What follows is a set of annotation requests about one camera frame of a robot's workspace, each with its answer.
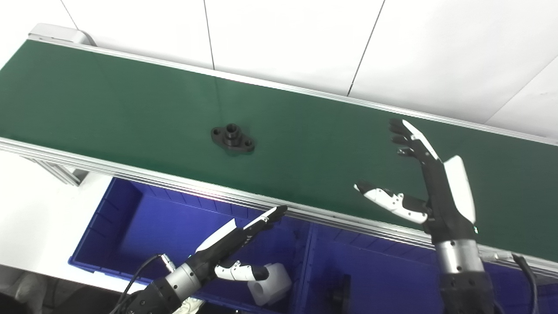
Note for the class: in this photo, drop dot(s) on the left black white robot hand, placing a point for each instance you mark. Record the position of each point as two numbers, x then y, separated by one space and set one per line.
231 240

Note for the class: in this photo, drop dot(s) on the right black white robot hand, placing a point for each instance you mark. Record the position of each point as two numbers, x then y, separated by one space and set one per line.
444 205

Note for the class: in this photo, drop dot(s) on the black flange part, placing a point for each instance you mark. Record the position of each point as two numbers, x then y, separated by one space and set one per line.
233 139

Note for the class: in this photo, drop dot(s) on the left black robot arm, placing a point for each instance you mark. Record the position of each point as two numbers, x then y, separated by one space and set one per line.
174 285

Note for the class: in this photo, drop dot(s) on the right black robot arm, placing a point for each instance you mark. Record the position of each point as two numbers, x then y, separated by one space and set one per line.
462 274

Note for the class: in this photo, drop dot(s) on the white cylindrical part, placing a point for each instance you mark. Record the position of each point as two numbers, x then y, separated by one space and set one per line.
274 283

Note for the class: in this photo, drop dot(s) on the green conveyor belt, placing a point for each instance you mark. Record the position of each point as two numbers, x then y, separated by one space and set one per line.
130 100
174 185

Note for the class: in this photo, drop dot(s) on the blue plastic bin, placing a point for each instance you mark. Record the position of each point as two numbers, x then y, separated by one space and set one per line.
392 279
144 226

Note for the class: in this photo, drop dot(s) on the black part in bin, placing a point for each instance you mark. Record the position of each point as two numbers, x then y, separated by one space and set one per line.
340 292

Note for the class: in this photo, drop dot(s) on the aluminium conveyor support leg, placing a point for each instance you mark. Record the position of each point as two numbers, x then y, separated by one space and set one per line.
61 172

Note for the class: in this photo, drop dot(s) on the grey conveyor end cover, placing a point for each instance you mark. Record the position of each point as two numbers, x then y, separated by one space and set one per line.
61 34

